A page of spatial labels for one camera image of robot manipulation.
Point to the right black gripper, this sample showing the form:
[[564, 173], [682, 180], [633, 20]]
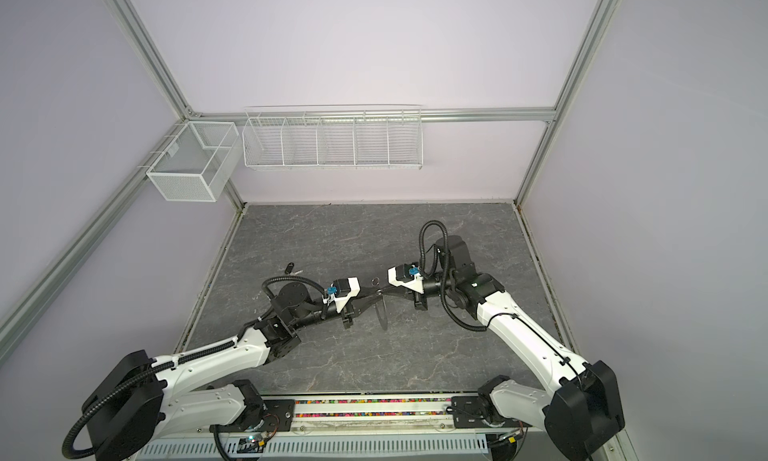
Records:
[[399, 292]]

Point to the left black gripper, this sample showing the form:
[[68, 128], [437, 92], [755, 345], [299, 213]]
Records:
[[361, 305]]

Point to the metal ring disc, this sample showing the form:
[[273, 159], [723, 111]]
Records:
[[381, 312]]

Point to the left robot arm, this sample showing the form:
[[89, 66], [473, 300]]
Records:
[[144, 398]]

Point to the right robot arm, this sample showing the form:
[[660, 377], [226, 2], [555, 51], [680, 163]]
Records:
[[478, 302]]

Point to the key with black tag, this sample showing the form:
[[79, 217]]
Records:
[[290, 269]]

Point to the white mesh box basket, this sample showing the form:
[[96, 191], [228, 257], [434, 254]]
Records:
[[198, 161]]

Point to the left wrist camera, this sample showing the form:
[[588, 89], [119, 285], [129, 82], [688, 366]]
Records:
[[341, 291]]

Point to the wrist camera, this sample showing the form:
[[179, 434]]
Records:
[[341, 291], [407, 276]]

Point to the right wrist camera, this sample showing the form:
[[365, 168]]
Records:
[[407, 276]]

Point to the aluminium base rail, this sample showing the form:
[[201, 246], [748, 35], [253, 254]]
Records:
[[372, 413]]

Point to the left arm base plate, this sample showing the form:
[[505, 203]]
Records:
[[273, 415]]

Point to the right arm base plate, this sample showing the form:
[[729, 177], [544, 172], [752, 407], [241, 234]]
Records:
[[475, 412]]

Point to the long white wire basket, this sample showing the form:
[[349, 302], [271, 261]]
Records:
[[333, 137]]

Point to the white slotted cable duct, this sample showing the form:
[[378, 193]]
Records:
[[320, 447]]

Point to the aluminium frame profiles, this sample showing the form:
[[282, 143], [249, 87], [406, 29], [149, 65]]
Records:
[[20, 320]]

